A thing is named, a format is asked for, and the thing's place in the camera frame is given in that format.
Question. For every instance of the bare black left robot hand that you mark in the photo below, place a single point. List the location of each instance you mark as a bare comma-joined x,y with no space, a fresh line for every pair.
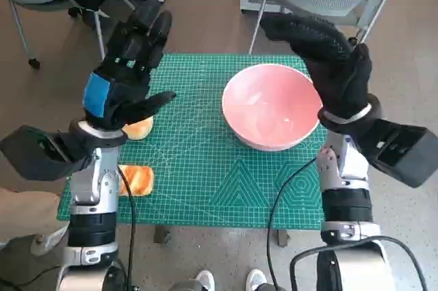
119,99

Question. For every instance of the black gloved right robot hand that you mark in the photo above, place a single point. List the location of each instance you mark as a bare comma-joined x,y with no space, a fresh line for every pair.
338,75

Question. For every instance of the round toy bread bun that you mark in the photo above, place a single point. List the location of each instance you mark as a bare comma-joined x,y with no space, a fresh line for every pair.
138,130

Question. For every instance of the pink bowl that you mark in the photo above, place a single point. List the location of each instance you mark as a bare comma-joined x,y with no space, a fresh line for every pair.
270,106

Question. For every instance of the rectangular toy toast bread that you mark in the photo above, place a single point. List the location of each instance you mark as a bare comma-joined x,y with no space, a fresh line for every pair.
140,179

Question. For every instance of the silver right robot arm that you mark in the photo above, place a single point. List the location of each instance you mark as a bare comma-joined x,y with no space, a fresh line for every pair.
345,174

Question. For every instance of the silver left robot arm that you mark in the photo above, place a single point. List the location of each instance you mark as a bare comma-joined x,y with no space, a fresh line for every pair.
92,181

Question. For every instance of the green cutting mat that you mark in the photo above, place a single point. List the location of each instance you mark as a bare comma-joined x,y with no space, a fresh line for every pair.
191,154

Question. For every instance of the person's leg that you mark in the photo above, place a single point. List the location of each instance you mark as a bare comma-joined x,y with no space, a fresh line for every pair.
24,212

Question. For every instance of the person's white sneaker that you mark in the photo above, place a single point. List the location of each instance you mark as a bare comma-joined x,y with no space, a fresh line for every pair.
48,239

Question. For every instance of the white shoe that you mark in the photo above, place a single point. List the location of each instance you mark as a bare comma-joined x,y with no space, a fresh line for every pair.
205,280
255,280

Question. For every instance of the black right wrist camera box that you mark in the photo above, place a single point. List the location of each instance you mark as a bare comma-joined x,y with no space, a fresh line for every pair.
403,154

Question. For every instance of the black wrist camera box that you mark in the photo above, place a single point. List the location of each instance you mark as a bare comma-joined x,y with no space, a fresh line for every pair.
31,157
403,154

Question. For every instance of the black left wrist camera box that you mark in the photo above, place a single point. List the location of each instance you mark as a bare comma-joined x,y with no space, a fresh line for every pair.
31,157

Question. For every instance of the grey table leg bracket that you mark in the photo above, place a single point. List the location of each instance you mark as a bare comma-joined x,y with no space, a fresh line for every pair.
282,238
161,234

